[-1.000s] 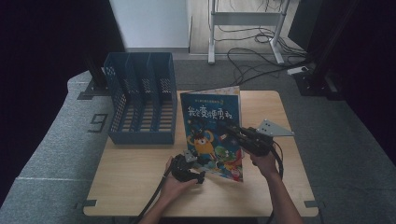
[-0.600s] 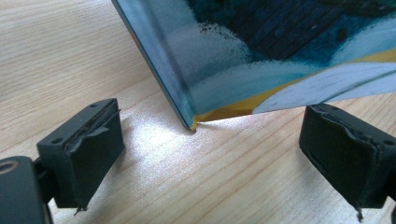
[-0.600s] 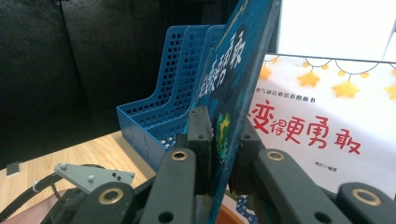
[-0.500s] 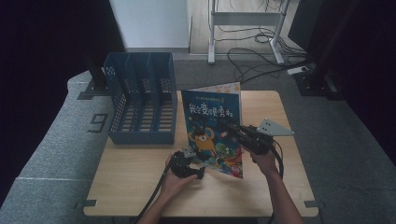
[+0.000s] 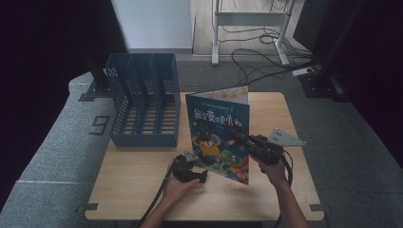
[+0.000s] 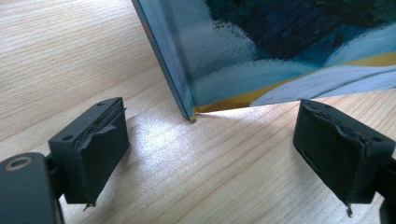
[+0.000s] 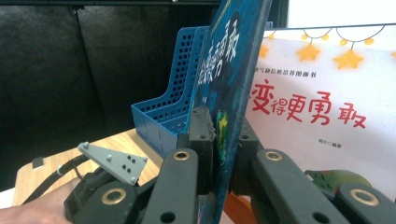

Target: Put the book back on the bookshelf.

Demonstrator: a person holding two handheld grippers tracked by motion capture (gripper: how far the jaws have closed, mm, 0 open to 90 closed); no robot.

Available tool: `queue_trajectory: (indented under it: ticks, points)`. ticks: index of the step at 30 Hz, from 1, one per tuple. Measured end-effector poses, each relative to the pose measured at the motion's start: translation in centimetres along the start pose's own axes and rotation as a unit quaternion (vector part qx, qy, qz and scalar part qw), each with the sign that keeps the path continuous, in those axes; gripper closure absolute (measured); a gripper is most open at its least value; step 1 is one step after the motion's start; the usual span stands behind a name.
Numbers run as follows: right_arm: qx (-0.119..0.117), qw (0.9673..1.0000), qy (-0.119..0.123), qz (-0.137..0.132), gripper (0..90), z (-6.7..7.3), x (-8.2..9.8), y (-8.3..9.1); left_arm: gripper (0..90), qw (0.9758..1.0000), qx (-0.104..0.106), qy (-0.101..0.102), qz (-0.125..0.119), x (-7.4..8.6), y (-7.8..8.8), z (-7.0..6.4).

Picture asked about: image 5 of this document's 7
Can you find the white metal stand frame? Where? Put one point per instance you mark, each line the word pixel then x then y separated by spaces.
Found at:
pixel 250 19

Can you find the white power strip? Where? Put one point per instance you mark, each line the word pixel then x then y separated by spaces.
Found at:
pixel 302 72

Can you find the blue cartoon picture book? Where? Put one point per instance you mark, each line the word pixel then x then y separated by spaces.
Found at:
pixel 215 120

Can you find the person's right hand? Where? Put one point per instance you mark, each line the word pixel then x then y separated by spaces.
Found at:
pixel 275 174

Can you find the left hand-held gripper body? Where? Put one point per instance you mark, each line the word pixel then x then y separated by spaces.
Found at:
pixel 183 171

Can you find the black stand with slim post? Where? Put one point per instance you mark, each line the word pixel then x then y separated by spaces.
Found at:
pixel 98 79

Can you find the white board panel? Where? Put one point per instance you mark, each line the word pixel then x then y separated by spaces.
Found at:
pixel 155 25

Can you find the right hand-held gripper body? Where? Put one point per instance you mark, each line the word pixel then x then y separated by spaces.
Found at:
pixel 267 150

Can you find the black stand with wide base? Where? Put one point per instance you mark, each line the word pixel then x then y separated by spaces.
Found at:
pixel 320 85

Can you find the blue plastic file rack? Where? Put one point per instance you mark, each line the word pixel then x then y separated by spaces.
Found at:
pixel 142 139

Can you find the person's left hand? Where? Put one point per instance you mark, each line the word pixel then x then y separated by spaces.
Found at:
pixel 176 190

